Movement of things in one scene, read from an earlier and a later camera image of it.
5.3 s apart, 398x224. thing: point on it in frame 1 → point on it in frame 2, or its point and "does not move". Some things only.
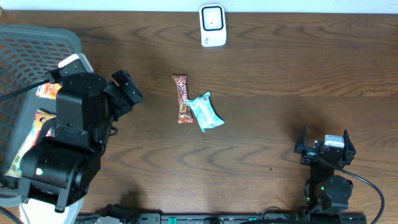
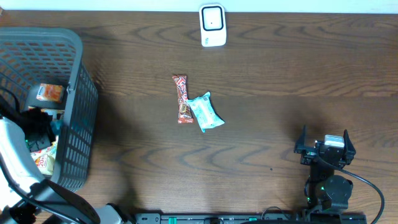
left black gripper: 126,97 → 39,129
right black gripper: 310,153 does not move
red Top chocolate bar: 185,114 does not move
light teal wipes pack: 208,117 does not move
